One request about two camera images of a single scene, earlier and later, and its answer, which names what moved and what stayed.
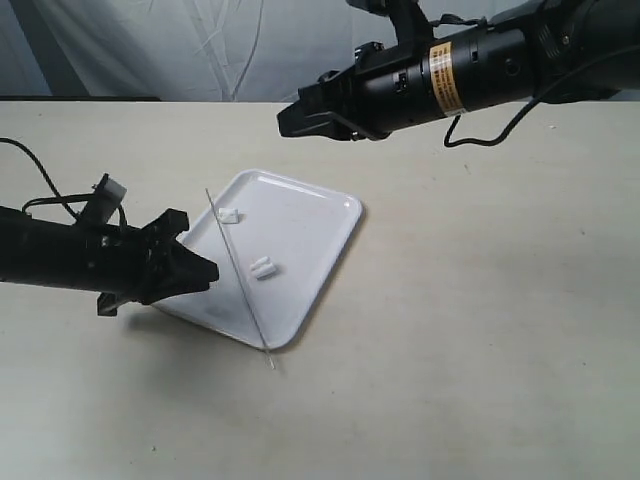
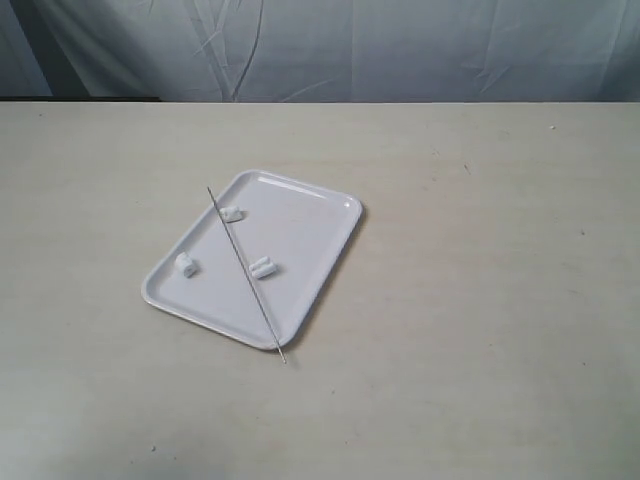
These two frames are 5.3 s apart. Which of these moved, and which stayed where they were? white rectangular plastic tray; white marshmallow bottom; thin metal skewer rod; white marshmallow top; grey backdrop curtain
Moved: thin metal skewer rod
Stayed: white marshmallow top; grey backdrop curtain; white marshmallow bottom; white rectangular plastic tray
